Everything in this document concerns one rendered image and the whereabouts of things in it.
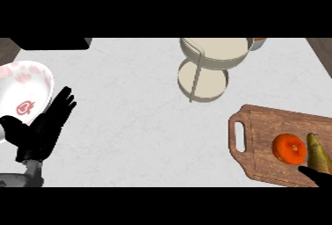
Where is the brown wooden cutting board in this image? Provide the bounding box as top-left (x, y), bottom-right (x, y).
top-left (229, 104), bottom-right (332, 188)

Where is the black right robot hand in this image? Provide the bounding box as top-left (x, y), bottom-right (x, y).
top-left (297, 165), bottom-right (332, 188)

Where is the orange round squash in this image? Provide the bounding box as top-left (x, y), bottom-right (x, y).
top-left (272, 133), bottom-right (309, 165)

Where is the black flat appliance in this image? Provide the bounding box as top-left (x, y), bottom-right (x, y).
top-left (10, 38), bottom-right (94, 51)

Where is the olive green pear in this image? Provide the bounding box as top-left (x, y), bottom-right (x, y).
top-left (306, 132), bottom-right (332, 176)

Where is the grey bowl with orange content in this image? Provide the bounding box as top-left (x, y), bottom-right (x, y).
top-left (247, 38), bottom-right (268, 52)

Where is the white bowl with pink print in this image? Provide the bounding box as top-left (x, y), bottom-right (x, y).
top-left (0, 60), bottom-right (55, 144)

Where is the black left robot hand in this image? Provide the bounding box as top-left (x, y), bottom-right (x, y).
top-left (0, 85), bottom-right (79, 163)

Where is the beige tiered basket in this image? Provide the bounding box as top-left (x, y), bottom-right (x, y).
top-left (178, 38), bottom-right (253, 104)

